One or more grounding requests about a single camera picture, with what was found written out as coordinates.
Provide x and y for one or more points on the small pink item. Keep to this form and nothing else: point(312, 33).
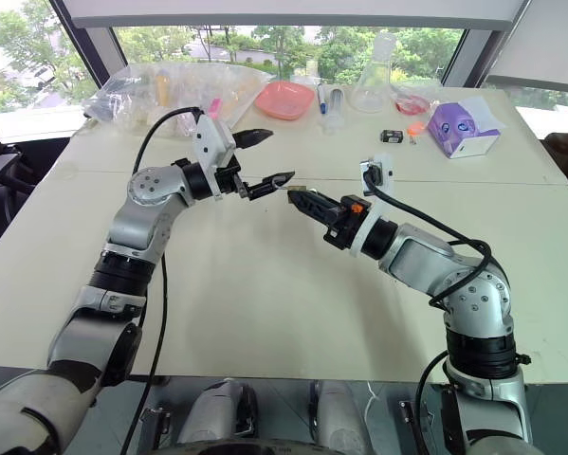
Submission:
point(214, 107)

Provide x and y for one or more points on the petri dish with red content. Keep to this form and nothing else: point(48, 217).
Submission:
point(411, 104)

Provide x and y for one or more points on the grey robot leg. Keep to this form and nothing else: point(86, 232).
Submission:
point(217, 412)
point(335, 417)

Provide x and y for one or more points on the small orange cap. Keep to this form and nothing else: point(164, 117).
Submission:
point(415, 128)

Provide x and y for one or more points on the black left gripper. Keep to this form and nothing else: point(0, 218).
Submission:
point(226, 177)

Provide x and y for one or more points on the clear glass conical flask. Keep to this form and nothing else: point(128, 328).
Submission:
point(371, 90)

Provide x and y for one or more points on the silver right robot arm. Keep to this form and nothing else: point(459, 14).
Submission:
point(478, 303)

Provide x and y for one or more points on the small clear beaker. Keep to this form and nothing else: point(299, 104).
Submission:
point(311, 70)

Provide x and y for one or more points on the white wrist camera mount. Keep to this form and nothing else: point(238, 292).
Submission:
point(211, 140)
point(383, 166)

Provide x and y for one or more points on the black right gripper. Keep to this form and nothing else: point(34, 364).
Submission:
point(344, 227)

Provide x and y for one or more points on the small black box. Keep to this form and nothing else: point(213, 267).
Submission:
point(392, 136)

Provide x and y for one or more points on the dark window frame post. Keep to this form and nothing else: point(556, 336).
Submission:
point(91, 42)
point(482, 52)

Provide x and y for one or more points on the clear plastic bag with items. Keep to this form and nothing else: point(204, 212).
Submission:
point(170, 95)

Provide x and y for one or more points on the blue and white pen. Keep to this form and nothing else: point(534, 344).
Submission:
point(321, 98)

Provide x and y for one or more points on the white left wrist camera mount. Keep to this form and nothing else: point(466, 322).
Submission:
point(211, 140)

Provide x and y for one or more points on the small brass padlock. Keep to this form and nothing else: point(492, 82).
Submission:
point(297, 189)

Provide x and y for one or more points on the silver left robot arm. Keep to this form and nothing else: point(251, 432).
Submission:
point(139, 223)

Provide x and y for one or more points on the pink plastic plate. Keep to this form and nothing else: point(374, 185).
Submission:
point(284, 100)

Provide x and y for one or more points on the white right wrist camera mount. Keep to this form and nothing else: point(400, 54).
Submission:
point(383, 166)

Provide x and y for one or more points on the purple tissue box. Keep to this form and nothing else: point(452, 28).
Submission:
point(463, 130)

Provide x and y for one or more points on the white side roller blind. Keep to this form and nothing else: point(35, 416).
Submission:
point(544, 42)

